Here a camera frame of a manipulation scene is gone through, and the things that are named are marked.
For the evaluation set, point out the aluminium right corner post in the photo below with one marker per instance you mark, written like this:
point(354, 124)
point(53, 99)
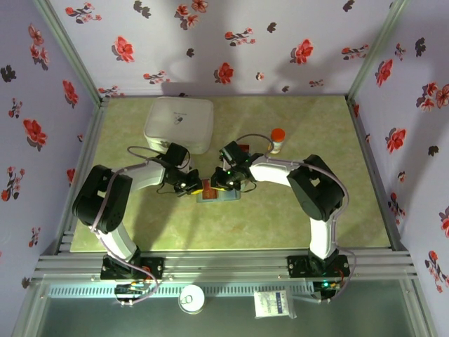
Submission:
point(379, 42)

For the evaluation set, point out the white paper packet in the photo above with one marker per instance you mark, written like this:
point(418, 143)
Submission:
point(273, 303)

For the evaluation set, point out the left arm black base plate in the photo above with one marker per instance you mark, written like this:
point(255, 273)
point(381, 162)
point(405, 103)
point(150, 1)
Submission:
point(154, 268)

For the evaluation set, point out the aluminium right side rail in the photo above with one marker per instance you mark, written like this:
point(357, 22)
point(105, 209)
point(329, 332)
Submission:
point(372, 175)

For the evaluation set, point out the orange lid small bottle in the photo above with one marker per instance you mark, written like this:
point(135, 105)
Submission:
point(277, 138)

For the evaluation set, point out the white square zip case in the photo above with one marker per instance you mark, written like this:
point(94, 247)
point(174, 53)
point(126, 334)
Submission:
point(182, 116)

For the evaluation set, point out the pale green card holder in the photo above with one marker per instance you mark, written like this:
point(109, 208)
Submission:
point(228, 196)

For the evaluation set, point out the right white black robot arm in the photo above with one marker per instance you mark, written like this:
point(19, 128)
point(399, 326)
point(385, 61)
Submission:
point(270, 170)

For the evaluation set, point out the red card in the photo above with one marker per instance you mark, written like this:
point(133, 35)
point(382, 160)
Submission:
point(209, 192)
point(245, 147)

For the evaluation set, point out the aluminium corner post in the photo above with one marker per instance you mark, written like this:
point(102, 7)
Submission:
point(379, 42)
point(66, 49)

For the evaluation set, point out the aluminium front frame rail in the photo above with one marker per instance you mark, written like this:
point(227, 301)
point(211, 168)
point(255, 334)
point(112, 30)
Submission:
point(224, 267)

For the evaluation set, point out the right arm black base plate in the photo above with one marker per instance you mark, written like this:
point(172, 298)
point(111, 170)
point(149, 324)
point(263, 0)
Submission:
point(298, 267)

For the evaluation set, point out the aluminium left side rail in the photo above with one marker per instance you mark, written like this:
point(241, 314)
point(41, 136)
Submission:
point(82, 158)

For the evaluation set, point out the round tin can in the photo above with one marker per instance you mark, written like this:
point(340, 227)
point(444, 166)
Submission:
point(191, 298)

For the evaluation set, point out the aluminium left corner post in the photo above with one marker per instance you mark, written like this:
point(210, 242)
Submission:
point(66, 49)

